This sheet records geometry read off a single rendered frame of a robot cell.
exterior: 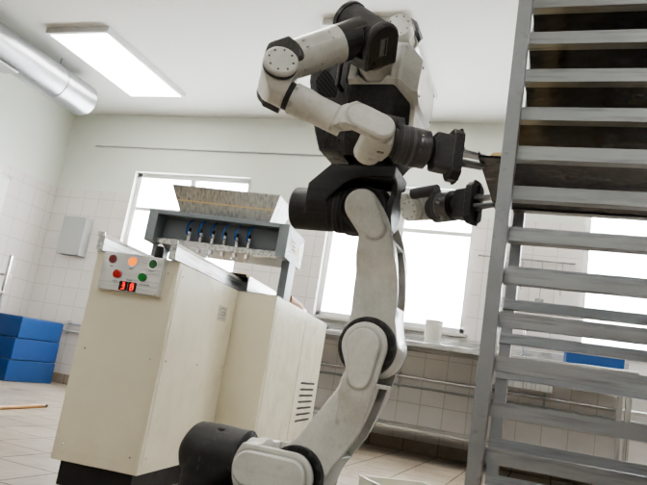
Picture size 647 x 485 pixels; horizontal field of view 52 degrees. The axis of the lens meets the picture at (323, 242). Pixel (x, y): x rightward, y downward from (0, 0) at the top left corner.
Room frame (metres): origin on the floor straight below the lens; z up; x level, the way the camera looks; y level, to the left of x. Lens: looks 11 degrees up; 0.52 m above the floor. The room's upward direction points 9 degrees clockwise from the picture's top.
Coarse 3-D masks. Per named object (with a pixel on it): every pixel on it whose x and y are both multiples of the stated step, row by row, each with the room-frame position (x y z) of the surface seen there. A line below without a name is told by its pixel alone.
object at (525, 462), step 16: (496, 448) 1.33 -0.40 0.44; (496, 464) 1.33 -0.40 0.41; (512, 464) 1.32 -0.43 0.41; (528, 464) 1.31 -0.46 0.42; (544, 464) 1.29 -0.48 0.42; (560, 464) 1.28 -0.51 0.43; (576, 464) 1.27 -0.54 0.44; (592, 480) 1.26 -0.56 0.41; (608, 480) 1.25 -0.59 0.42; (624, 480) 1.25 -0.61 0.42; (640, 480) 1.24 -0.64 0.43
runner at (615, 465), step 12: (492, 444) 1.73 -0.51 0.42; (504, 444) 1.72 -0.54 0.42; (516, 444) 1.71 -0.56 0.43; (528, 444) 1.70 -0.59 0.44; (540, 456) 1.69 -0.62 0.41; (552, 456) 1.68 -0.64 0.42; (564, 456) 1.67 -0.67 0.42; (576, 456) 1.66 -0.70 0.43; (588, 456) 1.65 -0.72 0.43; (600, 468) 1.64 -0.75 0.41; (612, 468) 1.63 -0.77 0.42; (624, 468) 1.62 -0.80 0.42; (636, 468) 1.61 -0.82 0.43
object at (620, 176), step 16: (480, 160) 1.39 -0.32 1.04; (496, 160) 1.38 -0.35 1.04; (496, 176) 1.48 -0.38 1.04; (528, 176) 1.45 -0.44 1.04; (544, 176) 1.43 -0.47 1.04; (560, 176) 1.41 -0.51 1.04; (576, 176) 1.39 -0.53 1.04; (592, 176) 1.38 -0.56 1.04; (608, 176) 1.36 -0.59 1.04; (624, 176) 1.35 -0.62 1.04; (640, 176) 1.33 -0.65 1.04; (496, 192) 1.61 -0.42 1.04; (512, 208) 1.72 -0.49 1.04; (528, 208) 1.69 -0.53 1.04; (544, 208) 1.67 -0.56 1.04; (560, 208) 1.65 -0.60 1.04; (576, 208) 1.62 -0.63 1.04; (592, 208) 1.60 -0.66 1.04
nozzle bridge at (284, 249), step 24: (168, 216) 3.17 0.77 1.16; (192, 216) 3.11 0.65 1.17; (216, 216) 3.09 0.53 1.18; (144, 240) 3.17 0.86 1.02; (168, 240) 3.17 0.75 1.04; (192, 240) 3.20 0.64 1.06; (216, 240) 3.17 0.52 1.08; (240, 240) 3.15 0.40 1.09; (264, 240) 3.12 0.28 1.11; (288, 240) 3.02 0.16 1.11; (264, 264) 3.32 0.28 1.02; (288, 264) 3.11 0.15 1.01; (288, 288) 3.16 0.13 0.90
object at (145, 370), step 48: (96, 288) 2.44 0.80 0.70; (192, 288) 2.52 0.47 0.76; (96, 336) 2.43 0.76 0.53; (144, 336) 2.39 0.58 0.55; (192, 336) 2.61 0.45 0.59; (96, 384) 2.42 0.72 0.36; (144, 384) 2.38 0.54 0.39; (192, 384) 2.71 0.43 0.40; (96, 432) 2.41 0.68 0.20; (144, 432) 2.38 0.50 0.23; (96, 480) 2.44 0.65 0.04; (144, 480) 2.52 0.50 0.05
